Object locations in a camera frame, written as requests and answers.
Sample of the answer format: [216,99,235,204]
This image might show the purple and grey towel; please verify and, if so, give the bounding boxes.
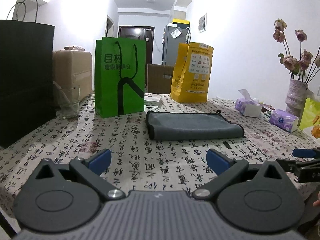
[145,110,245,141]

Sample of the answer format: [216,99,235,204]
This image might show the purple tissue pack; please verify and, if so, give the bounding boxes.
[269,109,299,133]

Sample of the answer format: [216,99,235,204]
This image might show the yellow-green snack bag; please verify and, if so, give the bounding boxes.
[299,98,320,142]

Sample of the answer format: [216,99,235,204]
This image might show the textured grey vase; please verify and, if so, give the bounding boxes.
[285,79,314,118]

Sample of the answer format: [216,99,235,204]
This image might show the open purple tissue box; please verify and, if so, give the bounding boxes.
[235,89,262,118]

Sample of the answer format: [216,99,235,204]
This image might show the clear drinking glass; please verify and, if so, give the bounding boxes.
[53,81,80,119]

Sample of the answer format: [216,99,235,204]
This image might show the dried pink roses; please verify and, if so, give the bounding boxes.
[273,19,319,86]

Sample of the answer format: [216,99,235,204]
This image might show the black paper bag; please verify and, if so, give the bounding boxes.
[0,0,57,149]

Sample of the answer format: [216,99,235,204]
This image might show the beige suitcase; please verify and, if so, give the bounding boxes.
[53,50,92,101]

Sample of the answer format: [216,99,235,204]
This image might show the yellow paper bag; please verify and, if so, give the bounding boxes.
[170,42,214,103]

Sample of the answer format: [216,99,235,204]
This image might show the small white green box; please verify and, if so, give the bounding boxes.
[144,94,162,108]

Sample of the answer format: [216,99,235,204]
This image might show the green paper shopping bag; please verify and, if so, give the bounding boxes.
[94,37,146,118]

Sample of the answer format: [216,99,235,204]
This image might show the brown wicker chair back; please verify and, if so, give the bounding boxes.
[147,64,174,94]

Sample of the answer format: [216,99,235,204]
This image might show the grey refrigerator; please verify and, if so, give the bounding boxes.
[162,23,190,66]

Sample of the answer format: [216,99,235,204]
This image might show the dark brown entrance door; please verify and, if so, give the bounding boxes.
[118,25,155,86]

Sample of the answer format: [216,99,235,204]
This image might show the yellow box on refrigerator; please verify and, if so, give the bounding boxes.
[172,18,190,29]

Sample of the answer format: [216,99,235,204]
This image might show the framed wall picture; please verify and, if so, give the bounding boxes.
[198,14,207,33]

